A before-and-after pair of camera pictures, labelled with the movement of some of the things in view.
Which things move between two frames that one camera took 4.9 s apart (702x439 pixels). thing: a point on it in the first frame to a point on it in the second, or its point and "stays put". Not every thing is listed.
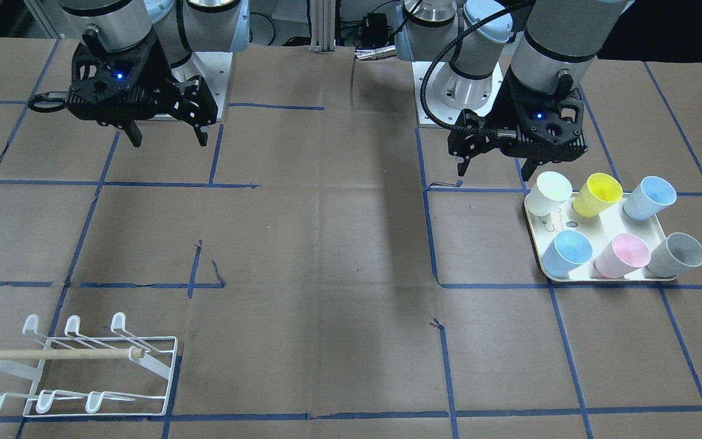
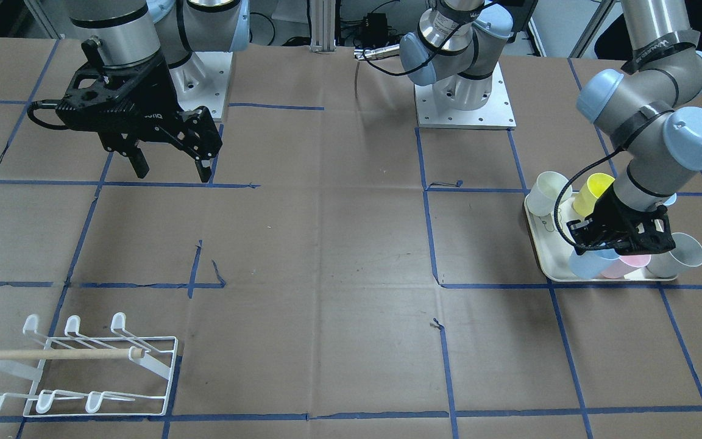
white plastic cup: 549,191 stays put
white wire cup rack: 120,375 stays put
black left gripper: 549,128 to 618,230
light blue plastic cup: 568,249 to 590,264
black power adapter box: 375,30 stays put
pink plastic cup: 624,253 stays put
